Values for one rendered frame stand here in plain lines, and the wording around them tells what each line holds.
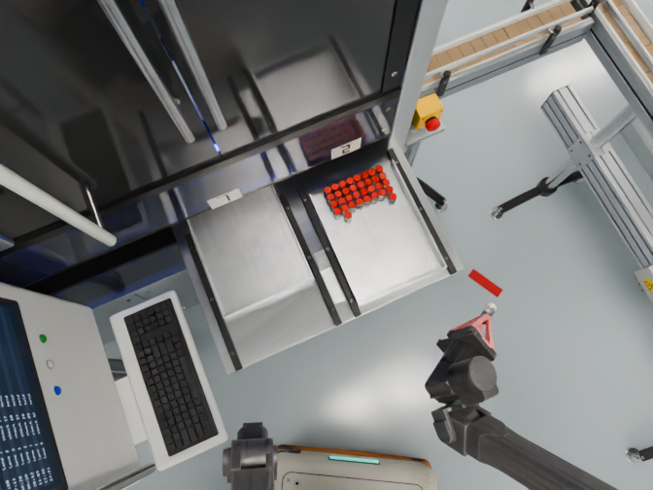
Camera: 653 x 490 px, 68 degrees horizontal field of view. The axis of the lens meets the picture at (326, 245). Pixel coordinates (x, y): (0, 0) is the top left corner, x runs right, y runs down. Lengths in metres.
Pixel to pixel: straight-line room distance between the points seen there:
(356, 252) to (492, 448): 0.68
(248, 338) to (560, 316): 1.52
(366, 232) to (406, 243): 0.11
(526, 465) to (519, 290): 1.60
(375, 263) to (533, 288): 1.19
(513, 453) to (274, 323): 0.72
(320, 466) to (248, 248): 0.92
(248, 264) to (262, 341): 0.21
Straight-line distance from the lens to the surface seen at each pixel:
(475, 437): 0.88
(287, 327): 1.33
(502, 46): 1.62
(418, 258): 1.37
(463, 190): 2.44
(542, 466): 0.83
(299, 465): 1.95
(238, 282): 1.36
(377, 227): 1.38
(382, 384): 2.20
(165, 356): 1.44
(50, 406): 1.20
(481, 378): 0.85
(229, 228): 1.40
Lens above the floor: 2.19
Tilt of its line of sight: 75 degrees down
